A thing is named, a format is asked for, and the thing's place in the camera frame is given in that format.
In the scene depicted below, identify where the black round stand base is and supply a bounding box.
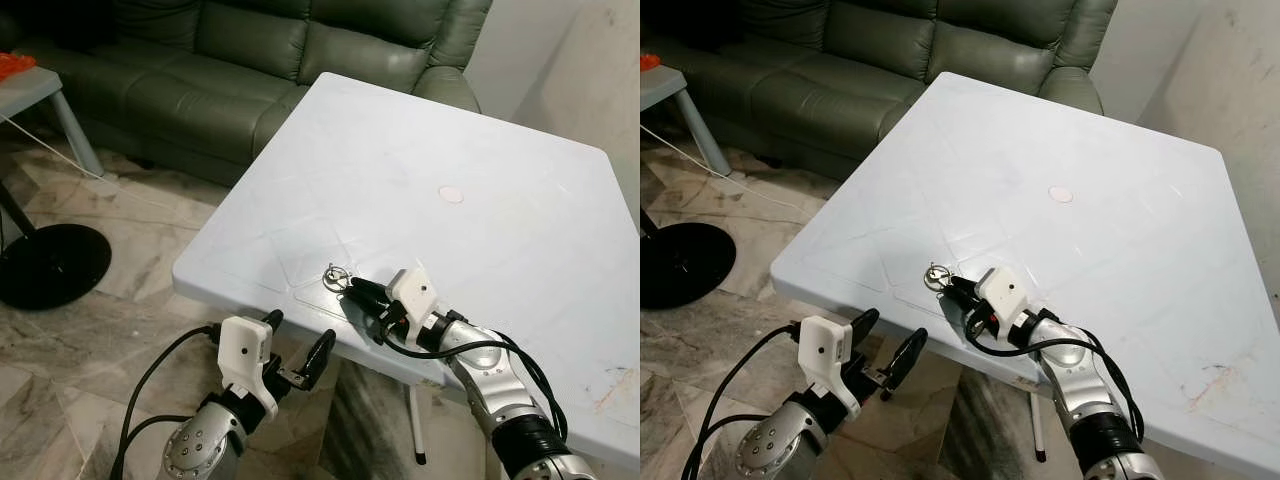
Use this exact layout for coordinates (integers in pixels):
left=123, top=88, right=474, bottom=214
left=640, top=210, right=738, bottom=310
left=0, top=180, right=113, bottom=311

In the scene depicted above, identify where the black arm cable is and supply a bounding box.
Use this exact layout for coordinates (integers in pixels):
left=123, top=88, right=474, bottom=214
left=680, top=322, right=804, bottom=480
left=374, top=328, right=570, bottom=443
left=108, top=322, right=222, bottom=480
left=964, top=322, right=1147, bottom=443

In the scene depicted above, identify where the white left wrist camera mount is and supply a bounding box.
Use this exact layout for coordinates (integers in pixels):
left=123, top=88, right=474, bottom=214
left=797, top=315, right=863, bottom=413
left=217, top=315, right=280, bottom=419

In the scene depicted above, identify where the white plastic square table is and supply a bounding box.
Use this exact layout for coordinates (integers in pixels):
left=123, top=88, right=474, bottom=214
left=770, top=72, right=1280, bottom=480
left=172, top=72, right=641, bottom=473

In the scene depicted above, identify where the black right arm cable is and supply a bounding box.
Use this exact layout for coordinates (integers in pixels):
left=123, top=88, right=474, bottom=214
left=374, top=328, right=570, bottom=443
left=964, top=322, right=1147, bottom=443

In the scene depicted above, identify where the thin white floor cable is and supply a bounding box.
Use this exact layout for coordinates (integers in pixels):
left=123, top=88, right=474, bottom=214
left=0, top=113, right=206, bottom=213
left=640, top=124, right=806, bottom=213

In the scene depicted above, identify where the small grey side table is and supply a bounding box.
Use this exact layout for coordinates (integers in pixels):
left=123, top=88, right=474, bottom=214
left=0, top=65, right=105, bottom=179
left=640, top=66, right=732, bottom=178

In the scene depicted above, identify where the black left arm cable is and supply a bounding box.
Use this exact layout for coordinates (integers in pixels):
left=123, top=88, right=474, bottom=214
left=108, top=322, right=222, bottom=480
left=680, top=322, right=804, bottom=480

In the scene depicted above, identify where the green leather sofa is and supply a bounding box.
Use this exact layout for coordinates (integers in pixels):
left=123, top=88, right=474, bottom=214
left=0, top=0, right=494, bottom=188
left=640, top=0, right=1120, bottom=183

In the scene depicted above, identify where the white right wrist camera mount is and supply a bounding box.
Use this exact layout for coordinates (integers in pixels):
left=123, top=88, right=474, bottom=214
left=386, top=267, right=442, bottom=337
left=975, top=265, right=1032, bottom=333

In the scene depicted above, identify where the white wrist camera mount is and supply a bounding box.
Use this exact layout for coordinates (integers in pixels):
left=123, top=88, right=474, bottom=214
left=797, top=315, right=863, bottom=413
left=217, top=315, right=280, bottom=419
left=975, top=265, right=1032, bottom=333
left=386, top=267, right=442, bottom=337

